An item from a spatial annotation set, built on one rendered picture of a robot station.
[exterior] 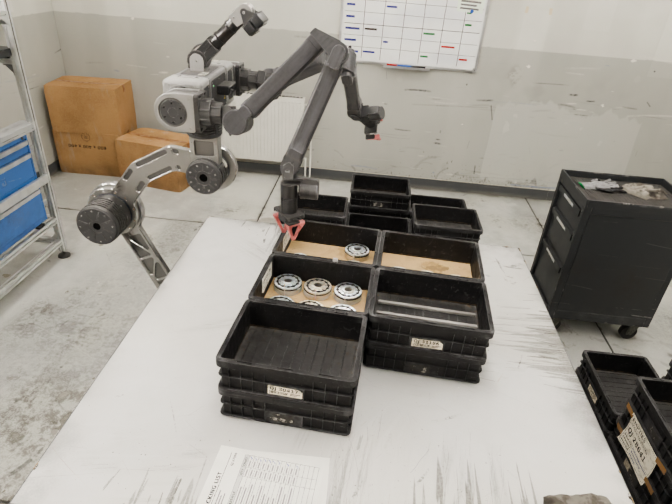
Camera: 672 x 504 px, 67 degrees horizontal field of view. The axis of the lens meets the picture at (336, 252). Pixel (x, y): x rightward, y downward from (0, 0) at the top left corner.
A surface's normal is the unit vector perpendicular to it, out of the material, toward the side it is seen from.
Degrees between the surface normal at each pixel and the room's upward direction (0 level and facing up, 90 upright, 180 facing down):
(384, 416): 0
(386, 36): 90
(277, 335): 0
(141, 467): 0
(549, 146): 90
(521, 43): 90
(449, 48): 90
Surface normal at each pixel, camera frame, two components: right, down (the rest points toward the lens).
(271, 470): 0.07, -0.86
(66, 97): 0.00, 0.50
